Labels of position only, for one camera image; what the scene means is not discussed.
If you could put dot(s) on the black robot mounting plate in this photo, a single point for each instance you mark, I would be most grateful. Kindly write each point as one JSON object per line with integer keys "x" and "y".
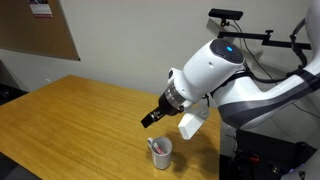
{"x": 266, "y": 146}

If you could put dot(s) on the brown cork board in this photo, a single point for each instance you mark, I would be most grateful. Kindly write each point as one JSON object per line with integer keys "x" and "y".
{"x": 36, "y": 33}

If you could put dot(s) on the black camera mount rod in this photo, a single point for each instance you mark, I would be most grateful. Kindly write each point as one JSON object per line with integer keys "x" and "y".
{"x": 246, "y": 35}

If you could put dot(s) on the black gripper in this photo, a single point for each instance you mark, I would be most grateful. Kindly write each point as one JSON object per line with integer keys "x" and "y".
{"x": 168, "y": 106}

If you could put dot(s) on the red marker with white end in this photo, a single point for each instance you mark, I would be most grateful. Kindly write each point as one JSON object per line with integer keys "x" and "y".
{"x": 158, "y": 149}

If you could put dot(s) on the white ceramic mug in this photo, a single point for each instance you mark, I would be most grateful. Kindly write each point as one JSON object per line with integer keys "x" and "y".
{"x": 162, "y": 160}

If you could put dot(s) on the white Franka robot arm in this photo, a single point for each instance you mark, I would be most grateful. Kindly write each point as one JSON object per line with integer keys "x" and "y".
{"x": 206, "y": 70}

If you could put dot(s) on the orange and black clamp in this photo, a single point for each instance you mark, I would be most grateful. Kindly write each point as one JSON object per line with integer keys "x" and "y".
{"x": 254, "y": 159}

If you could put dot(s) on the black stereo camera bar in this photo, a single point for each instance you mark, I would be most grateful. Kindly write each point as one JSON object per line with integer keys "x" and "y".
{"x": 226, "y": 13}

